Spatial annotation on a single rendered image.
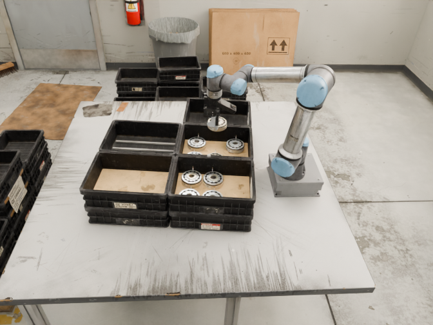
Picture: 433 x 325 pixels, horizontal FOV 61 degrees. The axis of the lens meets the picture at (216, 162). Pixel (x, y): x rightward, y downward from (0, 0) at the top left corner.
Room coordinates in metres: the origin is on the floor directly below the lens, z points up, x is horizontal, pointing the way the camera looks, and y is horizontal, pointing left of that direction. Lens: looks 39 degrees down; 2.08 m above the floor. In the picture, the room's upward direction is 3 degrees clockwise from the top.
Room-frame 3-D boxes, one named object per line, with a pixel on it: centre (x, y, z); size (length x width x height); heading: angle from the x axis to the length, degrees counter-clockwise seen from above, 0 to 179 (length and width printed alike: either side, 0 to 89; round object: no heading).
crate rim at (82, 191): (1.33, 0.41, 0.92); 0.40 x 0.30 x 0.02; 89
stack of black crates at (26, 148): (2.08, 1.45, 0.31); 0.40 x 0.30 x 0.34; 5
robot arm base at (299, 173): (1.54, -0.41, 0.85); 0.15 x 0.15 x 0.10
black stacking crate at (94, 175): (1.33, 0.41, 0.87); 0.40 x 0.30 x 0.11; 89
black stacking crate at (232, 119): (1.93, 0.00, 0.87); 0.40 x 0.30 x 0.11; 89
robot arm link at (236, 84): (1.59, -0.07, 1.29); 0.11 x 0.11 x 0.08; 61
